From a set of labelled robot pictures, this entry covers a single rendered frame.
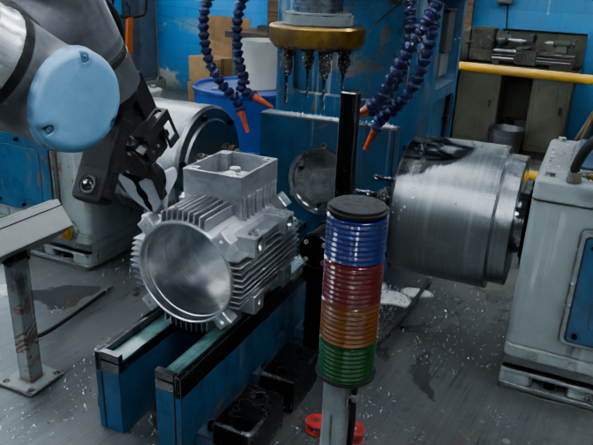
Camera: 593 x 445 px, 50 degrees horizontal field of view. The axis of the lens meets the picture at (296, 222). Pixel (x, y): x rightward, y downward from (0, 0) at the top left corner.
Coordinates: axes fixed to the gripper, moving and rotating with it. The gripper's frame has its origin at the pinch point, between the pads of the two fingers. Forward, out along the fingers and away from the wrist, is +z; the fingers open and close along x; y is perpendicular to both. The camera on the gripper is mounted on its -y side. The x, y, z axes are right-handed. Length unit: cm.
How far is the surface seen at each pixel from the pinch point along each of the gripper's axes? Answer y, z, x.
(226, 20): 477, 299, 329
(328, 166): 39.5, 27.7, -7.7
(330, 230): -9.9, -17.6, -34.1
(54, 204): -2.8, -0.1, 17.0
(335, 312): -14.6, -10.9, -35.5
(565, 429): 1, 35, -60
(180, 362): -16.3, 10.7, -10.0
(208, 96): 153, 117, 114
